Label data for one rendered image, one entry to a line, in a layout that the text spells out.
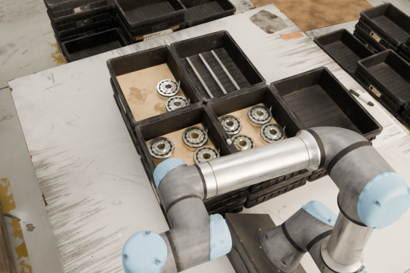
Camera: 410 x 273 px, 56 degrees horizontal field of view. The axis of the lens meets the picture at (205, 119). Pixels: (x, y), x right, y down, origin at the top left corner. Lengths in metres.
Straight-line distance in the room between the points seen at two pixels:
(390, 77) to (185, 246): 2.28
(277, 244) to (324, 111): 0.71
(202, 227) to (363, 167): 0.36
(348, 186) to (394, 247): 0.84
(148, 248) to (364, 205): 0.43
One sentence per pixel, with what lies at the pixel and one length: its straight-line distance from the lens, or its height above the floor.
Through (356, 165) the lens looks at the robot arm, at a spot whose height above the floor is 1.43.
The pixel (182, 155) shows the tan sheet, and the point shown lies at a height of 0.83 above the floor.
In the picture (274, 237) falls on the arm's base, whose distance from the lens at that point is 1.30.
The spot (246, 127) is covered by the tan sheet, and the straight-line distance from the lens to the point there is 1.62.
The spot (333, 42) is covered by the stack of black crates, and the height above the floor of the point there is 0.27.
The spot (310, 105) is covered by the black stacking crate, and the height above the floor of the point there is 0.83.
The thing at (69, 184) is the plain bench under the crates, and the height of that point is 0.70.
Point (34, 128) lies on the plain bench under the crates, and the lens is 1.88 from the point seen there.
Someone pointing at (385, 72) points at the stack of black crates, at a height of 0.38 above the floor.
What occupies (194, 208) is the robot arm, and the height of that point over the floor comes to 1.43.
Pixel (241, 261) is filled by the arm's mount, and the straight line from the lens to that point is 1.34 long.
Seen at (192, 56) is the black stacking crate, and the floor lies 0.83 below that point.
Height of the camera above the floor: 2.09
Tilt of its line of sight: 51 degrees down
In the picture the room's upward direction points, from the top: 4 degrees clockwise
